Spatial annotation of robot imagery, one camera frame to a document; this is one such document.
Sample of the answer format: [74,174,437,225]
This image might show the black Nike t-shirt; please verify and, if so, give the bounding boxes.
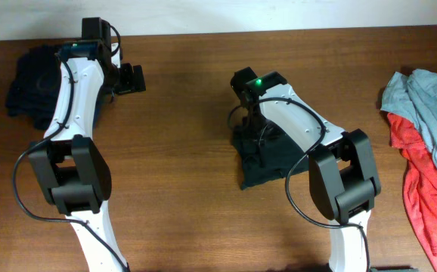
[232,122,308,190]

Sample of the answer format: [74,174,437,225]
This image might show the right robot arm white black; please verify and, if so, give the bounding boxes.
[230,67,381,271]

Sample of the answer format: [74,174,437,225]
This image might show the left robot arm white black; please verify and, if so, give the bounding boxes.
[23,17,146,271]

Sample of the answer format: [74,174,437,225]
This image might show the folded navy blue garment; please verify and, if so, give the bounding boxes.
[5,45,61,130]

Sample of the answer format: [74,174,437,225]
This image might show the light grey-blue shirt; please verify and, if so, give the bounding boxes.
[381,69,437,168]

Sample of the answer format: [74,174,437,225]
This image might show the red mesh shirt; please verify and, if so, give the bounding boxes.
[385,112,437,271]

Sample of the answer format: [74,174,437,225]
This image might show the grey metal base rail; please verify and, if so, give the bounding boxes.
[369,267,420,272]

